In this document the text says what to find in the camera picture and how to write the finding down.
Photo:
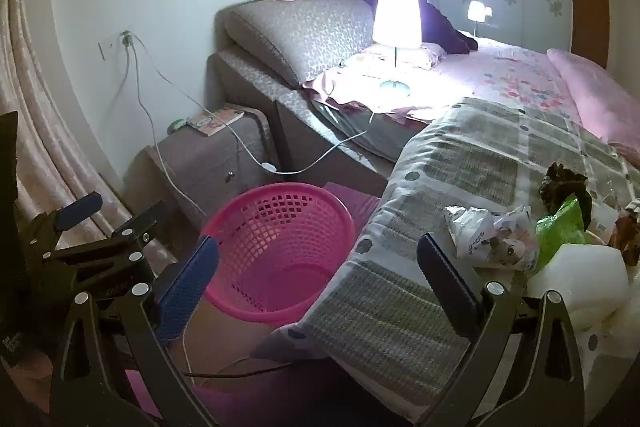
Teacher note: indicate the colourful book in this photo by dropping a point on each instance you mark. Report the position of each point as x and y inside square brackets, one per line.
[215, 122]

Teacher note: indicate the beige patterned curtain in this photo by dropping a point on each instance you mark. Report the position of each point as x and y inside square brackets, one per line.
[40, 132]

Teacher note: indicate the purple mat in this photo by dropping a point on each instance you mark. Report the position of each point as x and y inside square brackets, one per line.
[357, 204]

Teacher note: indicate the dark wrapper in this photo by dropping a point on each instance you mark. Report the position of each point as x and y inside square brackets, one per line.
[565, 182]

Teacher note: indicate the white paper sheet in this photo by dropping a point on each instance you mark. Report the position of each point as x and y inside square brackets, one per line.
[605, 222]

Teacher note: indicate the grey headboard cushion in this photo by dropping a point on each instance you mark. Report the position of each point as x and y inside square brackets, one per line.
[300, 32]

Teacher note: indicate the green plastic bag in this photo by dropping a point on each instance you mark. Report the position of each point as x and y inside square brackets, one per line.
[560, 227]

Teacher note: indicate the dark purple plush toy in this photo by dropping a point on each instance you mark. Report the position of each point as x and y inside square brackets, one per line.
[445, 32]

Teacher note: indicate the pink floral bed sheet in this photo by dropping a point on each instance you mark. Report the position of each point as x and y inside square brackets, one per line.
[480, 72]

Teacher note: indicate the white foam piece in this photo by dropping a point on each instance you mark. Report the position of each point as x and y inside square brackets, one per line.
[580, 277]

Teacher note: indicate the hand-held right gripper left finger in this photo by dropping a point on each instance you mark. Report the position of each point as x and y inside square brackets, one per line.
[190, 287]

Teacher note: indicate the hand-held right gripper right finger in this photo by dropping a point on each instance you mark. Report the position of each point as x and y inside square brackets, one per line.
[450, 287]

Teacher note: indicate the small green object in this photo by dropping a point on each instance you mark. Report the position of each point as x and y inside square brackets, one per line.
[176, 125]

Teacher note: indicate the grey nightstand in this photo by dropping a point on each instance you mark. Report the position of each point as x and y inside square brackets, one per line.
[200, 167]

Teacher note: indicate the wall socket with plug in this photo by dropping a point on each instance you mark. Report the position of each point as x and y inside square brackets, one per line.
[125, 39]

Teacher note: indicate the pink plastic basket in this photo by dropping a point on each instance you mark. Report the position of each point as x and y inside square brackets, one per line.
[280, 247]

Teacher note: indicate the brown wooden door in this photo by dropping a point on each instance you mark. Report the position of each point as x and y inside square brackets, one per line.
[587, 17]

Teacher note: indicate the grey checked blanket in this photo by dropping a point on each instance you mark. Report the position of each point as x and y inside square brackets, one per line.
[450, 157]

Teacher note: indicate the pink quilt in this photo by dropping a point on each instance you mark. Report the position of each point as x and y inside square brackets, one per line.
[590, 92]

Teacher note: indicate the white printed plastic bag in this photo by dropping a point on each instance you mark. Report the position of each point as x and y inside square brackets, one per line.
[475, 232]

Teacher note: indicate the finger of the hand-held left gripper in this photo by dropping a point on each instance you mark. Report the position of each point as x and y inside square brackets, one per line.
[77, 209]
[140, 224]

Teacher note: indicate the white table lamp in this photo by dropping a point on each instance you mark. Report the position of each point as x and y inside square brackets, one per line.
[395, 17]

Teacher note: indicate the grey upholstered bed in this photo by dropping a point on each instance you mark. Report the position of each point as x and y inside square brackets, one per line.
[300, 132]

